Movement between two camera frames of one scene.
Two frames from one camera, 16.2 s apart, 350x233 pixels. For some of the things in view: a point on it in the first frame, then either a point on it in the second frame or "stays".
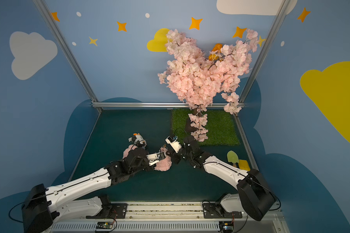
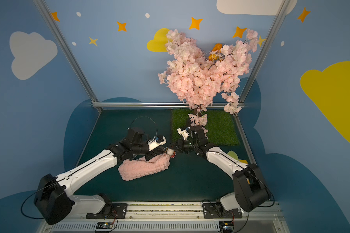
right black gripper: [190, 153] to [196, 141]
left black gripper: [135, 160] to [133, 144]
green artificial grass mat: [220, 124] stays
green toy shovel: [232, 157] stays
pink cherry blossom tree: [198, 76] stays
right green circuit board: [227, 226] stays
